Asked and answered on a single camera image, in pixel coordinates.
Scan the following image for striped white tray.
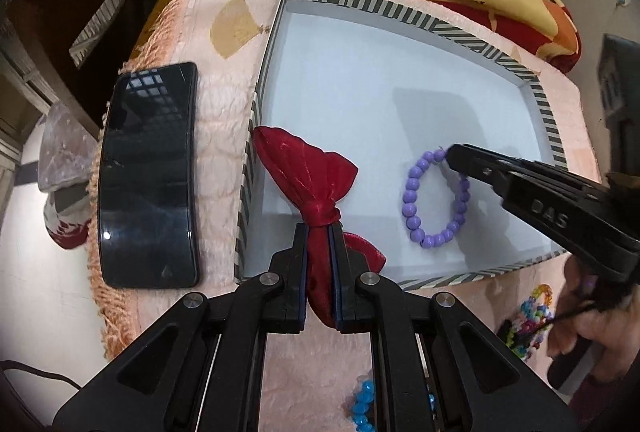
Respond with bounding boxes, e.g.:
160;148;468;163
254;0;566;290

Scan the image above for grey seat cushion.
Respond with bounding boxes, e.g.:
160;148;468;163
38;103;96;194

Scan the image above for red fabric bow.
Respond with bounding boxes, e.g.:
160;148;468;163
252;126;386;334

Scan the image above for black cable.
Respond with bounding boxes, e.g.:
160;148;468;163
0;359;82;390

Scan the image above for blue pink bead bracelet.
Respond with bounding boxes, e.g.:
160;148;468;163
519;298;554;338

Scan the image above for purple bead bracelet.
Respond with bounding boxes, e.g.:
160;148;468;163
400;148;472;249

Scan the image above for black smartphone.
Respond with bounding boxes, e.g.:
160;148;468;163
98;62;198;289

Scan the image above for right hand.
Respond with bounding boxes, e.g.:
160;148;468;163
547;256;639;383

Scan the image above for rainbow orange bead bracelet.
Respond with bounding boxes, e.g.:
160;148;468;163
529;283;556;313

